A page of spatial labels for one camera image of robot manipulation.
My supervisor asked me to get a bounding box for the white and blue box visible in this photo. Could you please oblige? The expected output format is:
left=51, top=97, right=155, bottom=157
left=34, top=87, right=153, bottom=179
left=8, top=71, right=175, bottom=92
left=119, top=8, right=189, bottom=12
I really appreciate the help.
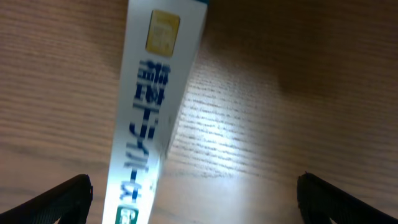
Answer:
left=102, top=0, right=208, bottom=224

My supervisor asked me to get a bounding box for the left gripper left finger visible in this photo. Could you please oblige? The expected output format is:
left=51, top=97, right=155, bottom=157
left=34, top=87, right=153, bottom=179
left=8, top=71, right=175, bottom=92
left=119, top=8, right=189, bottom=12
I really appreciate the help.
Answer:
left=1, top=174, right=93, bottom=224

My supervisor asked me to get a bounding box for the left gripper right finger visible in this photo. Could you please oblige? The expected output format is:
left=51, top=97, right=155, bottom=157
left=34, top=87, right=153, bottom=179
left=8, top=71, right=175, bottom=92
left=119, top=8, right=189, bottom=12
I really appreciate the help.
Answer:
left=297, top=172, right=397, bottom=224

